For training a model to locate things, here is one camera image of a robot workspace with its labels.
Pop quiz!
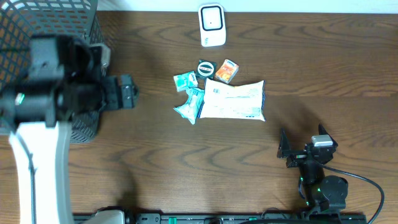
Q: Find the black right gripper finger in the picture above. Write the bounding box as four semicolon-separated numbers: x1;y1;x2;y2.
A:
277;128;291;158
318;123;329;136

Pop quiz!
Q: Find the teal white tissue packet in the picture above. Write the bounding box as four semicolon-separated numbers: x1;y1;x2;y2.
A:
174;88;205;124

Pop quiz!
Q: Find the cream snack bag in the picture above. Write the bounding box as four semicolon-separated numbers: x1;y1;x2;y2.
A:
199;79;266;121

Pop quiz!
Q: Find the green Zam-Buk ointment box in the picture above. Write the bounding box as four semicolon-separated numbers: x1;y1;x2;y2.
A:
195;60;217;79

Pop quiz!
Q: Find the orange snack packet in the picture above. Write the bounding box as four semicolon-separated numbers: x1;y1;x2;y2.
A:
215;59;239;84

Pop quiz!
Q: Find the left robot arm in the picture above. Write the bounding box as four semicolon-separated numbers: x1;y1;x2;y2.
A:
1;34;139;223

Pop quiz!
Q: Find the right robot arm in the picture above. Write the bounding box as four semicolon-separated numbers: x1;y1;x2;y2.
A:
277;125;348;220

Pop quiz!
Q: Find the white barcode scanner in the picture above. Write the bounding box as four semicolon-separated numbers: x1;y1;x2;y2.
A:
198;4;226;47

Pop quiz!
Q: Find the grey plastic mesh basket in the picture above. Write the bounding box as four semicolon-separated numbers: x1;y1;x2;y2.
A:
1;0;110;143

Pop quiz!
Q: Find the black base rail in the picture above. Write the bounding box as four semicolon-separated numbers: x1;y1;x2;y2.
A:
73;212;368;224

